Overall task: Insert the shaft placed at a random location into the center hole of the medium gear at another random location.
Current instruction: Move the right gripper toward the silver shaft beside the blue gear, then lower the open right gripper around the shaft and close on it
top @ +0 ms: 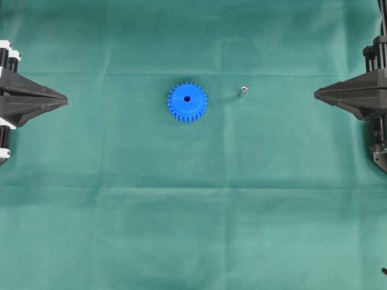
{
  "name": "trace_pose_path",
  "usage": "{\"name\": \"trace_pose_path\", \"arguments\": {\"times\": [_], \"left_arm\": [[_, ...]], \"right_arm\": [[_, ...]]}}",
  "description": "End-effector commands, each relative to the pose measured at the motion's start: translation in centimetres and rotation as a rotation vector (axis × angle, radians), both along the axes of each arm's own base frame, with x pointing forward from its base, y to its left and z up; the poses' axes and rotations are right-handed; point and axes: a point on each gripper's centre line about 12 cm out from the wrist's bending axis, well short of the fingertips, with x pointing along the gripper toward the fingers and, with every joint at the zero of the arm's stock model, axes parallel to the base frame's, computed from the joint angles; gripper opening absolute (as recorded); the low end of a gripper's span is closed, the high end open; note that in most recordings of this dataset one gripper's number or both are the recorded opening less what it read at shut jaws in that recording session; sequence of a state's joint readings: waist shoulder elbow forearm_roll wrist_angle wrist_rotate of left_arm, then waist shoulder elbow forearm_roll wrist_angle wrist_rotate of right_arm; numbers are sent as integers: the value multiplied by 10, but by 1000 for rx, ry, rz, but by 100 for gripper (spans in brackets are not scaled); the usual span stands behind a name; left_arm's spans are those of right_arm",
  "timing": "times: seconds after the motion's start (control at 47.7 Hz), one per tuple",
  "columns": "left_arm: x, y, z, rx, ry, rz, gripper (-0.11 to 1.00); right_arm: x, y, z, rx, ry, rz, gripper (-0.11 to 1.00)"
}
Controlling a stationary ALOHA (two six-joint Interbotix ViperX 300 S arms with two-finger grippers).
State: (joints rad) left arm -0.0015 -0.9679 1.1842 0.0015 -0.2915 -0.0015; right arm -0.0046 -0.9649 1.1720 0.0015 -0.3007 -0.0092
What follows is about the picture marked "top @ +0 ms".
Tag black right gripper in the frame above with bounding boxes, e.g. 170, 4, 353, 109
313, 34, 387, 155

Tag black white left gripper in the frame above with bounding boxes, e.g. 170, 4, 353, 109
1, 40, 68, 165

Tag blue plastic gear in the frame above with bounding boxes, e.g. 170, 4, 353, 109
167, 82, 207, 123

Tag green cloth table cover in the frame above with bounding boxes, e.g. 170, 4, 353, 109
1, 1, 386, 289

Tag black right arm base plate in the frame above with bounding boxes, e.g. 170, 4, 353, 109
372, 143, 387, 173

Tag black cable top right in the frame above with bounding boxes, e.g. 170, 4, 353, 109
376, 0, 387, 39

